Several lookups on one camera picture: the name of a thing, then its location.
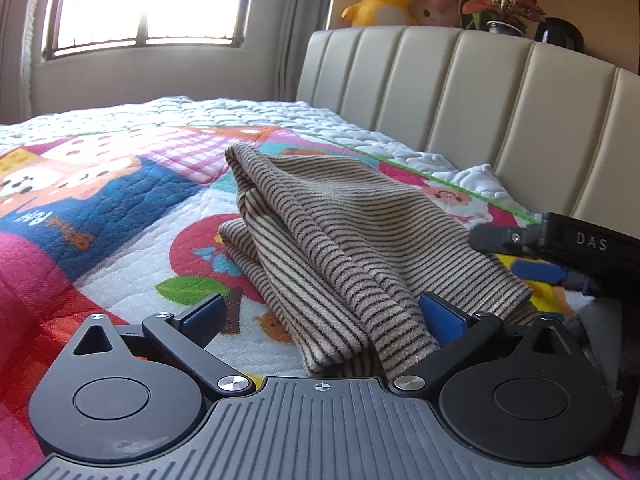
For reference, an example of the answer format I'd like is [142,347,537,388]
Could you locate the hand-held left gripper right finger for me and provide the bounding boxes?
[390,292,574,399]

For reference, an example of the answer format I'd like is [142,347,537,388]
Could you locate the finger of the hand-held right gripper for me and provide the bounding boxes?
[511,259,571,288]
[469,224,543,258]

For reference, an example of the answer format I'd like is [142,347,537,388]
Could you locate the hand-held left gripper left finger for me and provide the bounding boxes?
[71,292,256,396]

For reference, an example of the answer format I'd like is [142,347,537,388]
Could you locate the beige ribbed pants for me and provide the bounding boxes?
[219,142,541,377]

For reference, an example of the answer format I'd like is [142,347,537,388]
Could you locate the beige padded headboard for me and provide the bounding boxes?
[296,25,640,241]

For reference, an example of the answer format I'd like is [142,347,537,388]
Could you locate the colourful cartoon printed mat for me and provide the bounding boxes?
[0,125,591,480]

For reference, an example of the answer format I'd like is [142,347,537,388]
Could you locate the black round speaker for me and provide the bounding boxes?
[534,16,586,53]

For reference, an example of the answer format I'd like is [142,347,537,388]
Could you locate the potted pink-leaf plant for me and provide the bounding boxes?
[459,0,548,38]

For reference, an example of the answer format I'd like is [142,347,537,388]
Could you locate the pink plush toy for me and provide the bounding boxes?
[411,0,462,28]

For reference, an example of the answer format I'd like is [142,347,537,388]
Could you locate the grey curtain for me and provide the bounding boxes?
[252,0,341,103]
[0,0,56,126]

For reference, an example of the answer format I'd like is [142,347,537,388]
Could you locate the barred window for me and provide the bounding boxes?
[42,0,261,63]

